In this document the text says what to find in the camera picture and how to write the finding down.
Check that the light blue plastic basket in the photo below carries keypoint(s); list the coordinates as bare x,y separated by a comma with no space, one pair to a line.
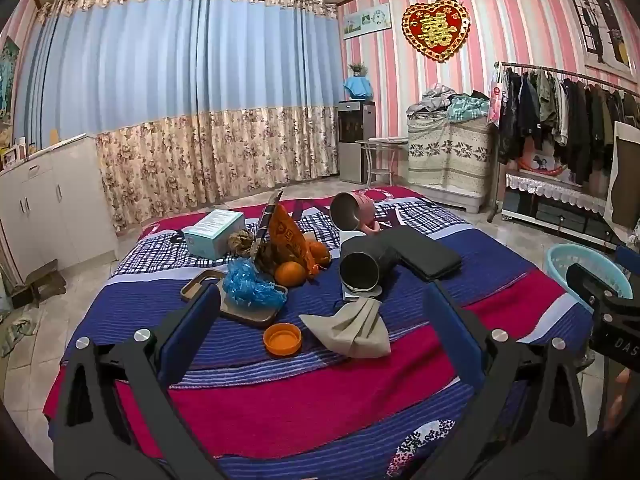
560,260

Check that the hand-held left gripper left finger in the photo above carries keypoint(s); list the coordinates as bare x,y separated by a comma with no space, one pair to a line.
192,330

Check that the orange plastic lid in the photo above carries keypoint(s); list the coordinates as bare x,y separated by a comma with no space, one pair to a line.
282,338

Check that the green floor cloth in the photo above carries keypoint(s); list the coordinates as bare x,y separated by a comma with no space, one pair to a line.
17,332

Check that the black metal cup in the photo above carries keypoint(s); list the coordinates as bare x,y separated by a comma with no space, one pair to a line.
372,252

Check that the red white hanging bag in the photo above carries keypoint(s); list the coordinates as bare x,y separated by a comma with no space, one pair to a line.
495,95

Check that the brown board white trim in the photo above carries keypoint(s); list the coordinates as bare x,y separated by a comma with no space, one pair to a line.
627,180

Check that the light teal tissue box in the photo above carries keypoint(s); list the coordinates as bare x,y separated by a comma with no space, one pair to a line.
215,232

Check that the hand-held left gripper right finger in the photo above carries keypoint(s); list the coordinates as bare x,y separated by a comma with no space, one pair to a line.
452,330

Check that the wooden tray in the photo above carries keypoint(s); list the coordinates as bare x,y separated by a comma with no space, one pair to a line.
250,316

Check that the small potted plant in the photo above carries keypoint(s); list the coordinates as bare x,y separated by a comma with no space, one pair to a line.
358,69

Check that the black flat case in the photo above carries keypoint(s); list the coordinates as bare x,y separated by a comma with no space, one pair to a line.
430,255

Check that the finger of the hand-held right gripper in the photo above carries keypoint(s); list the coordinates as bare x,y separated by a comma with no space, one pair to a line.
629,259
595,285

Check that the landscape wall poster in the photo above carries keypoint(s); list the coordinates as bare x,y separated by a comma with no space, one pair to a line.
367,20

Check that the grey water dispenser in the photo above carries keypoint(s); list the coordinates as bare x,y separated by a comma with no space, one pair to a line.
356,130

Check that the white lace cloth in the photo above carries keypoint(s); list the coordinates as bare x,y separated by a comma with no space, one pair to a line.
550,190

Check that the small picture frames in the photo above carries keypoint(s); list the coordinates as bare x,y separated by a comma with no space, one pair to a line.
10,156

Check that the pink metal cup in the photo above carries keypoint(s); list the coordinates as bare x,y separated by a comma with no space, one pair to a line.
362,207

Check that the blue plastic bag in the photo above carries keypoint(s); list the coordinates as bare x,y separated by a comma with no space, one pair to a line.
247,285

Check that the blue floral curtain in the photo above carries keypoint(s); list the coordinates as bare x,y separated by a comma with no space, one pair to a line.
175,85

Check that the cabinet with patterned cover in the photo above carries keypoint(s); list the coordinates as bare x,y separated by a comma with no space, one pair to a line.
445,155

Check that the teal wall painting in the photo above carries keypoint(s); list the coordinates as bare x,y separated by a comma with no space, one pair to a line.
7,80

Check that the white cabinet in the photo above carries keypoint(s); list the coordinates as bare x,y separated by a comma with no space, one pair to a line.
50,200

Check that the low dark cabinet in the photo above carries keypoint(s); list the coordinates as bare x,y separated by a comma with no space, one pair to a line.
550,220

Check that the brown paper ball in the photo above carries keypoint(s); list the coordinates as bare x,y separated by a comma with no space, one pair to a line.
243,245

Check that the orange fruit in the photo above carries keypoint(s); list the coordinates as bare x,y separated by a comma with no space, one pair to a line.
290,274
320,254

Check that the row of hanging clothes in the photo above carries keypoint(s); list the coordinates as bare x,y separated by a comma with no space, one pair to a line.
575,115

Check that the striped red blue blanket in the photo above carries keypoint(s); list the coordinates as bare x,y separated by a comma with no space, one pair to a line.
300,400

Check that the orange snack packet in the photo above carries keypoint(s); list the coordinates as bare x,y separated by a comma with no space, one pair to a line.
287,235

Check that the small wooden stool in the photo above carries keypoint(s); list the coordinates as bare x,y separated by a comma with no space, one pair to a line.
45,282

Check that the window silhouette wall poster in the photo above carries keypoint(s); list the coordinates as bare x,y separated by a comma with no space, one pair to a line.
595,20

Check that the small metal table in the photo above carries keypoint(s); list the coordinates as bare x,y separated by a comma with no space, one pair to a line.
385,142

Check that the metal clothes rack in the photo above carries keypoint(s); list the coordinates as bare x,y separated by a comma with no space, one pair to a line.
540,68

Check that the blue bottle cover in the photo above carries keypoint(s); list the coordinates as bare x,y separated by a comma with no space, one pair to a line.
357,87

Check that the folded beige cloth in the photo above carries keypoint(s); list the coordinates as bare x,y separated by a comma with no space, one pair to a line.
350,332

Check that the red heart wall decoration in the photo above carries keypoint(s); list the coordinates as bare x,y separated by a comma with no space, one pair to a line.
436,30

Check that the pile of clothes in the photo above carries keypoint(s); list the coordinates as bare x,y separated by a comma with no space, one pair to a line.
450,102

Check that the pink printed cushion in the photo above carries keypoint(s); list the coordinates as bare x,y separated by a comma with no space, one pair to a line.
542,164

